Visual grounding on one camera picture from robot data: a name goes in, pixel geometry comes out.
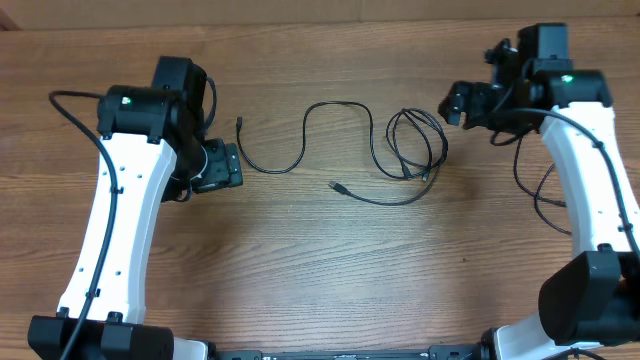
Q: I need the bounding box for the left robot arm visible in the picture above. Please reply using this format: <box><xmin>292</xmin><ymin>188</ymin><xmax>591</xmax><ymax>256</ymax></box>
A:
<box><xmin>27</xmin><ymin>56</ymin><xmax>243</xmax><ymax>359</ymax></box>

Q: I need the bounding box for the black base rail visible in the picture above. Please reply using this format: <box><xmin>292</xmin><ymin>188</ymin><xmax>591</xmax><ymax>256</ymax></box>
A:
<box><xmin>214</xmin><ymin>345</ymin><xmax>490</xmax><ymax>360</ymax></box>

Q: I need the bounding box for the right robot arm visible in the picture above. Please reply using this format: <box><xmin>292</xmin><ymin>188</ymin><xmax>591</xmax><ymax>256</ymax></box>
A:
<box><xmin>438</xmin><ymin>23</ymin><xmax>639</xmax><ymax>359</ymax></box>

